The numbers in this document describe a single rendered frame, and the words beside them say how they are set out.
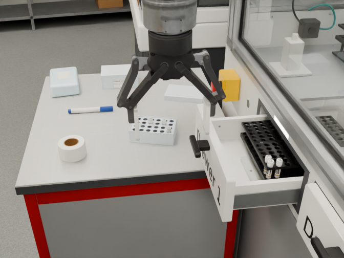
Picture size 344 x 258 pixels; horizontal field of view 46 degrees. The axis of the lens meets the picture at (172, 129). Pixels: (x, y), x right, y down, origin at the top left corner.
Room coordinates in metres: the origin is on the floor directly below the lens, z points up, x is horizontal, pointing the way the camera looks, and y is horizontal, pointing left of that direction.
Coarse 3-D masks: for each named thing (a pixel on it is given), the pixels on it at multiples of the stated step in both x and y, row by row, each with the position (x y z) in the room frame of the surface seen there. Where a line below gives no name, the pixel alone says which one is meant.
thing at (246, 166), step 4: (244, 160) 0.73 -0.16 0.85; (244, 164) 0.72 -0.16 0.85; (248, 164) 0.71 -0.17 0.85; (244, 168) 0.71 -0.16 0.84; (248, 168) 0.70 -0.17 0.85; (248, 172) 0.69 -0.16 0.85; (252, 172) 0.69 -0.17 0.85; (248, 176) 0.68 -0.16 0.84; (252, 176) 0.67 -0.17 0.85; (252, 180) 0.66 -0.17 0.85; (256, 180) 0.66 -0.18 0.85
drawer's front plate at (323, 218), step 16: (304, 192) 0.56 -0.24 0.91; (320, 192) 0.53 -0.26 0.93; (304, 208) 0.54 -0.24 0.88; (320, 208) 0.50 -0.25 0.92; (304, 224) 0.53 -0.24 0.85; (320, 224) 0.49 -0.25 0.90; (336, 224) 0.46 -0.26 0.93; (304, 240) 0.52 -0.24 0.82; (320, 240) 0.48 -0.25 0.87; (336, 240) 0.44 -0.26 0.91
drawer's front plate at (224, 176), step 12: (204, 132) 0.75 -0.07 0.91; (216, 144) 0.68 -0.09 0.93; (216, 156) 0.65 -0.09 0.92; (204, 168) 0.73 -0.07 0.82; (216, 168) 0.64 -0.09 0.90; (228, 168) 0.60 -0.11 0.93; (216, 180) 0.63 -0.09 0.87; (228, 180) 0.57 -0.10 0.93; (216, 192) 0.63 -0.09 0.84; (228, 192) 0.57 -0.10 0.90; (228, 204) 0.57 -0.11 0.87; (228, 216) 0.57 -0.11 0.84
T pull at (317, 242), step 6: (312, 240) 0.44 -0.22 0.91; (318, 240) 0.44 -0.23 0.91; (312, 246) 0.44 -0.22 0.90; (318, 246) 0.43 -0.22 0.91; (336, 246) 0.43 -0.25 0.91; (318, 252) 0.42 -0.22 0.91; (324, 252) 0.41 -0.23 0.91; (330, 252) 0.42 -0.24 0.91; (336, 252) 0.42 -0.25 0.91; (342, 252) 0.42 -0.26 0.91
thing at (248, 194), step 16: (224, 128) 0.83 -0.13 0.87; (240, 128) 0.84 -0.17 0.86; (224, 144) 0.81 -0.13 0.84; (240, 144) 0.81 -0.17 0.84; (240, 160) 0.75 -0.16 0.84; (240, 176) 0.69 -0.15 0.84; (256, 176) 0.69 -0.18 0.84; (240, 192) 0.59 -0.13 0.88; (256, 192) 0.59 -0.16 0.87; (272, 192) 0.60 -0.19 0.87; (288, 192) 0.60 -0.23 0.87; (240, 208) 0.59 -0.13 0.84
